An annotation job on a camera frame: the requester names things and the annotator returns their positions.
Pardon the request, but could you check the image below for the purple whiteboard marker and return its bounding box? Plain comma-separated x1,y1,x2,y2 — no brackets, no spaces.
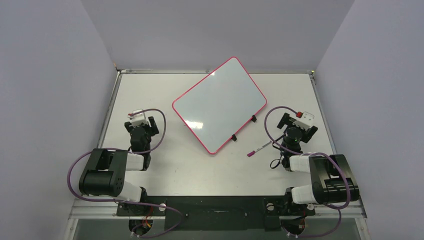
247,141,272,157

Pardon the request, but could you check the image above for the pink-framed whiteboard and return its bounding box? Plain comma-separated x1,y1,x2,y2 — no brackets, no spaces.
171,56,268,155

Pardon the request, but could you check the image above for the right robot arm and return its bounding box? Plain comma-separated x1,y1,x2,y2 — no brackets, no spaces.
275,112,360,214

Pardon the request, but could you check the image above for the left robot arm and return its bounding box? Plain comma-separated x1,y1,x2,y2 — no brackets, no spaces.
78,116,159,215

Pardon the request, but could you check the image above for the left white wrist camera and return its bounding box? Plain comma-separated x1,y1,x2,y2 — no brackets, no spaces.
127,109,148,128

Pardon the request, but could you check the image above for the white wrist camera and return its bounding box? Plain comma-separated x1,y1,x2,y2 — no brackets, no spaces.
127,109,148,128
293,111,315,131

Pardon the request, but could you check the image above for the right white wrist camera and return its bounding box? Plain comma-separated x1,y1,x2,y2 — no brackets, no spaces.
293,111,315,131

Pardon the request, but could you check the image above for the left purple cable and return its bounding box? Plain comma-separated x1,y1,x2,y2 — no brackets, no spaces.
67,108,184,239

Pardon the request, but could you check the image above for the purple cable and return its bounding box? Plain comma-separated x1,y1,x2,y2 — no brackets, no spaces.
67,108,184,239
263,105,352,239

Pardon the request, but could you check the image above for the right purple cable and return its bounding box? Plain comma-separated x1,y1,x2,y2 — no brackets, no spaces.
263,105,352,239

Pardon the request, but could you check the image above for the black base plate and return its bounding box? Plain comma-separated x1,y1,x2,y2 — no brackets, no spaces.
116,196,316,232

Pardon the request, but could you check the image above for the aluminium front rail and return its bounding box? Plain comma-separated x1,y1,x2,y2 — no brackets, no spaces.
67,198,368,220

